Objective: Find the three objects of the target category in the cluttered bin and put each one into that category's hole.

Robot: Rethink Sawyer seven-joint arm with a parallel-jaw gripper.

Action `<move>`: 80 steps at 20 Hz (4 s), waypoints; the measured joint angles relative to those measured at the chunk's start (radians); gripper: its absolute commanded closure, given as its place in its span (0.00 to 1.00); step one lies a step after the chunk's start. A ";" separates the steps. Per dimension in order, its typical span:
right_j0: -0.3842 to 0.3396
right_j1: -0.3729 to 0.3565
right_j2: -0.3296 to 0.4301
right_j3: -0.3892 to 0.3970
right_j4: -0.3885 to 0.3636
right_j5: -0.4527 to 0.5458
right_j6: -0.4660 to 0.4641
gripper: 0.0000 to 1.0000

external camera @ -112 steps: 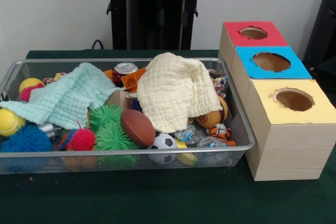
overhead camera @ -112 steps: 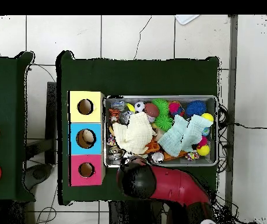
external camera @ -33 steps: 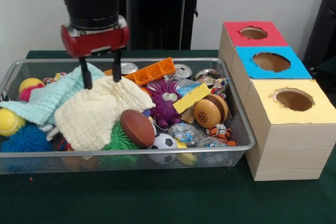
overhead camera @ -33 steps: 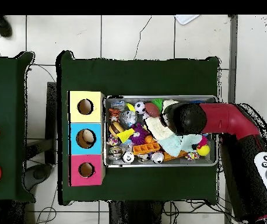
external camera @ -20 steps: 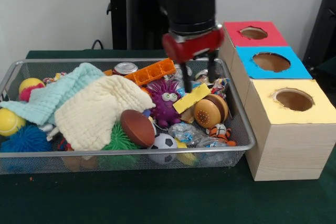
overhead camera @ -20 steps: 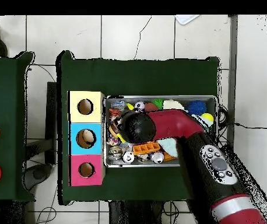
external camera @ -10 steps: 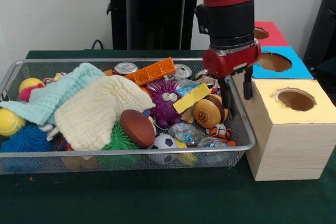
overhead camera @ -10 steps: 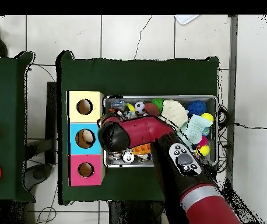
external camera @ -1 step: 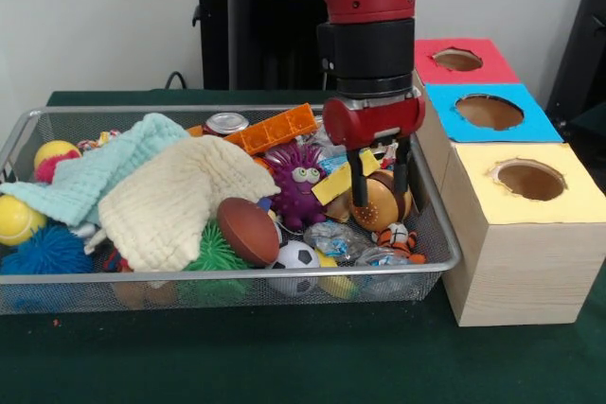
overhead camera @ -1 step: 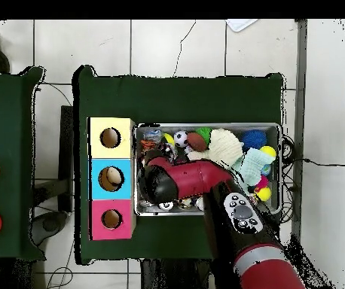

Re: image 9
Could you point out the wooden box with three holes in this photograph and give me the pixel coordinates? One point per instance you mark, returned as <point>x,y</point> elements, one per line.
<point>521,271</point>

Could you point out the orange tiger plush toy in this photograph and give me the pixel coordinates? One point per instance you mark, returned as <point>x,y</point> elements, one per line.
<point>395,236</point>

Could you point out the wooden toy burger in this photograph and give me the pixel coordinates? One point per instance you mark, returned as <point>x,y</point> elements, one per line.
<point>379,210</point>

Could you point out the small soccer ball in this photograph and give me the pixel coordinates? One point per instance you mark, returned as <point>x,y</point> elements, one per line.
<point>296,257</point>

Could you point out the purple spiky monster toy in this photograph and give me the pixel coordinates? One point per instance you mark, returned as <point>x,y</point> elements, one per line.
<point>298,196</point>

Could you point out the black chair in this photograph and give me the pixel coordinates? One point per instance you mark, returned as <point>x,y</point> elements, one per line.
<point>587,44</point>

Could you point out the green spiky rubber ball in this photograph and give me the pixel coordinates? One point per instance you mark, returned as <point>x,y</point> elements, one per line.
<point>213,252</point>

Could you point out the yellow tennis ball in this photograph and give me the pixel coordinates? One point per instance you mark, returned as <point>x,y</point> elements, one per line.
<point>19,222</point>

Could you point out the metal mesh bin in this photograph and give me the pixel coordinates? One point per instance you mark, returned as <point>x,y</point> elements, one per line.
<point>213,295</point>

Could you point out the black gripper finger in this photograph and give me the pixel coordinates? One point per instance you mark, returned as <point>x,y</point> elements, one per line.
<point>358,186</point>
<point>401,172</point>

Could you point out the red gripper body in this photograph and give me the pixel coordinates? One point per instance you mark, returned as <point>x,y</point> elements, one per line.
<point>374,122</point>

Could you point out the blue spiky rubber ball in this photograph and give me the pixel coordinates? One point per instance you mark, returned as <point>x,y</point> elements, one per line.
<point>47,252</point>

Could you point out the mint knitted cloth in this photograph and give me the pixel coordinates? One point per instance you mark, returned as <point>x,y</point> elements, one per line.
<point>94,172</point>

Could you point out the cream knitted cloth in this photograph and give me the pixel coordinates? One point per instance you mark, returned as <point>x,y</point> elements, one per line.
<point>161,205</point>

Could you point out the dark green side table cloth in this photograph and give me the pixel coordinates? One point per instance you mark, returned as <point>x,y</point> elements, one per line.
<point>594,120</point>

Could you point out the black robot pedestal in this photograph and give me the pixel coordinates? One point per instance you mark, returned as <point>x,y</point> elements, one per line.
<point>265,44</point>

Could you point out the orange plastic tray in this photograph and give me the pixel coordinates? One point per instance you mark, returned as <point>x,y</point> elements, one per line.
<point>274,129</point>

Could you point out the brown toy football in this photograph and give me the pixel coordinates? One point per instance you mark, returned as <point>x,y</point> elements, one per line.
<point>248,231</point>

